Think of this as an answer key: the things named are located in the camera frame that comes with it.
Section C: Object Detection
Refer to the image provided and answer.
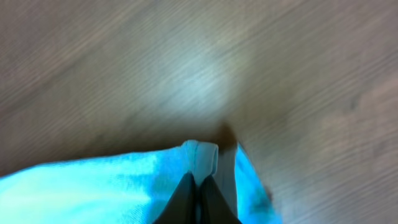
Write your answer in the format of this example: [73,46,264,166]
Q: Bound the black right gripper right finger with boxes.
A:
[199,175,241,224]

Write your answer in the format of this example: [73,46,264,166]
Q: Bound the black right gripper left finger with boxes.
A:
[154,172,196,224]

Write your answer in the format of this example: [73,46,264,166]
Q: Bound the light blue printed t-shirt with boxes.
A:
[1,140,282,223]

